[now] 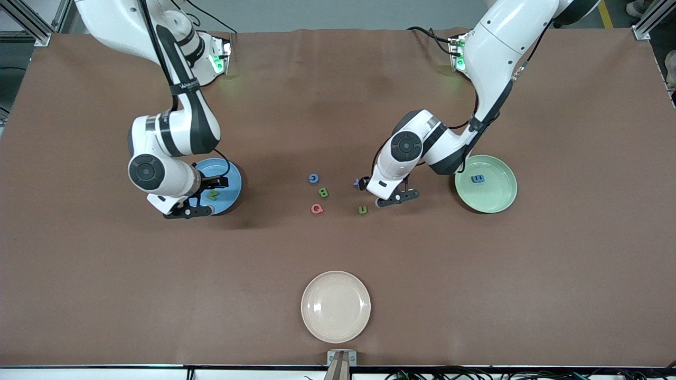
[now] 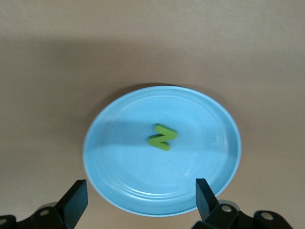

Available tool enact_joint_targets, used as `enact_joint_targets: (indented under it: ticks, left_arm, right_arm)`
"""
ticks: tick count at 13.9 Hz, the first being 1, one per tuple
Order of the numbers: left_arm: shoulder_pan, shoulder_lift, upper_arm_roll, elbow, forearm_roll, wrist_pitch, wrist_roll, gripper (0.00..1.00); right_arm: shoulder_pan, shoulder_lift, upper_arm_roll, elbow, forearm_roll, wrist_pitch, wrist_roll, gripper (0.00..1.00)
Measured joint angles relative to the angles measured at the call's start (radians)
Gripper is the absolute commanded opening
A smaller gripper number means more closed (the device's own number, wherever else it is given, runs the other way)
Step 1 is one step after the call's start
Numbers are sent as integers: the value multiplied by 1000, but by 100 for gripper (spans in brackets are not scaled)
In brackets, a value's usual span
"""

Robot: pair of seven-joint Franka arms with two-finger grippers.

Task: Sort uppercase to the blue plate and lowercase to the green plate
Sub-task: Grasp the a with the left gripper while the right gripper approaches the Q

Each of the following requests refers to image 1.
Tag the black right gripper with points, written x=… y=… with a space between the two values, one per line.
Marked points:
x=213 y=182

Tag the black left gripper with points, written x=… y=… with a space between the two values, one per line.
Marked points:
x=363 y=182

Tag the green foam letter B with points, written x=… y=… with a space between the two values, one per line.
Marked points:
x=323 y=192

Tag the blue foam letter m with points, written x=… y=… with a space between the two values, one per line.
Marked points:
x=478 y=179

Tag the red foam letter Q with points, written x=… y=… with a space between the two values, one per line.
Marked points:
x=317 y=213

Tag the blue foam letter G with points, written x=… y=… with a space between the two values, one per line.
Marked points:
x=313 y=181

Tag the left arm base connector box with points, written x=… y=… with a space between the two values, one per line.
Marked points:
x=457 y=53

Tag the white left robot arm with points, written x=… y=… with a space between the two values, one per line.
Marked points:
x=496 y=47

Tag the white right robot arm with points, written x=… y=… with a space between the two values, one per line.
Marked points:
x=163 y=179

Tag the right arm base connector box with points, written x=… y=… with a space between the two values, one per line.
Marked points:
x=221 y=55

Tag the blue plate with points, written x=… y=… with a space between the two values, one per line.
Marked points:
x=232 y=195

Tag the green plate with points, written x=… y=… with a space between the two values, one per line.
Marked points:
x=491 y=198

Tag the cream plate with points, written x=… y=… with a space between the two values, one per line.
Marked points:
x=336 y=306

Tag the brown table cover sheet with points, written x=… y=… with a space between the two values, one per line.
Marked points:
x=105 y=264

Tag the grey camera mounting post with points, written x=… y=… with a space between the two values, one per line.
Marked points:
x=340 y=367

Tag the aluminium frame post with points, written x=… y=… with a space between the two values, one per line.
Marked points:
x=37 y=29
x=647 y=26

